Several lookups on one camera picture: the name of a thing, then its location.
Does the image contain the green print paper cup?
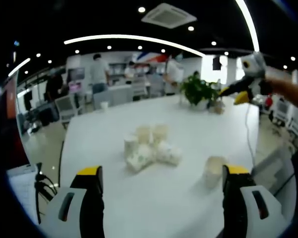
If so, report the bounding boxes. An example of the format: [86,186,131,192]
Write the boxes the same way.
[203,155,227,189]

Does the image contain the potted green plant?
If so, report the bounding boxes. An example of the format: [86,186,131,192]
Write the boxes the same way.
[180,73,222,112]

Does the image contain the white table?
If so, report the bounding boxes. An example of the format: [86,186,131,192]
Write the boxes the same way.
[60,93,261,238]

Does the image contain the dark cluttered desk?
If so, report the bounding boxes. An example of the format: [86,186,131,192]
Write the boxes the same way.
[22,99,60,129]

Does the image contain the grey upholstered chair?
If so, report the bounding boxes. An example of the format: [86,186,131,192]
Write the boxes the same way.
[93,85,135,110]

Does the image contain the black tripod stand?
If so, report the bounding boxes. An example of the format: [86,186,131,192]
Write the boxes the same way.
[33,162,58,225]

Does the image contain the black cable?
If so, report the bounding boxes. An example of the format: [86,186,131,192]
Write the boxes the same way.
[58,140,65,189]

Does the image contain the wall screen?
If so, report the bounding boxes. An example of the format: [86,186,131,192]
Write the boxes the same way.
[67,67,85,80]

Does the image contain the straight ceiling light strip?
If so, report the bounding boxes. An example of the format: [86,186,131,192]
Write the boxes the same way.
[8,58,31,77]

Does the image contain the pink lit monitor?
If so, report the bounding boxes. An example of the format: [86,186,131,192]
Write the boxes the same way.
[69,83,82,94]

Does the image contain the pile of paper cups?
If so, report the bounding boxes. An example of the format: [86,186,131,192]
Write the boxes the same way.
[123,123,184,174]

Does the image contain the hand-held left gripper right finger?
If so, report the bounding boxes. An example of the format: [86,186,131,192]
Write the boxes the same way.
[222,164,291,238]

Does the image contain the white storage shelves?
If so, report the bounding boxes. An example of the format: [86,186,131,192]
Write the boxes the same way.
[108,61,164,87]

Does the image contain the curved ceiling light strip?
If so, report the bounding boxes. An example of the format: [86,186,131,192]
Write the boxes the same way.
[234,0,260,53]
[64,34,206,57]

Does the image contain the ceiling air vent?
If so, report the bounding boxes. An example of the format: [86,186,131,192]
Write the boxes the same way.
[141,2,198,30]

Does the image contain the white chairs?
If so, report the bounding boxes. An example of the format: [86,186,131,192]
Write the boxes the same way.
[273,99,298,139]

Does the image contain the red banner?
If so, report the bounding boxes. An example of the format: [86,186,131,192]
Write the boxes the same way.
[4,76,17,119]

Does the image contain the small beige ornament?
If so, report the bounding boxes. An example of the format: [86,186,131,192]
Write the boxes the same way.
[208,100,226,115]

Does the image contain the white cable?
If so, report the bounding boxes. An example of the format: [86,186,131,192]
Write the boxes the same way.
[245,103,256,166]

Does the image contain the group of ceiling spotlights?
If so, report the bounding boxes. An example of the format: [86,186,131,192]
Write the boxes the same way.
[6,6,298,75]

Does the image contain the side desk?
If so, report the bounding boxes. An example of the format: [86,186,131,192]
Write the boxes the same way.
[6,165,40,219]

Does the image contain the grey office chair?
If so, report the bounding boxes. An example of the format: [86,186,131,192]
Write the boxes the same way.
[252,146,298,199]

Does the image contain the striped wall graphic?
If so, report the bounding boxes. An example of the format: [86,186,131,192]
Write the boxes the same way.
[135,51,169,62]

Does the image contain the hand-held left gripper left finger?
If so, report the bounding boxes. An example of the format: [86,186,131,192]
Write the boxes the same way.
[41,165,105,238]

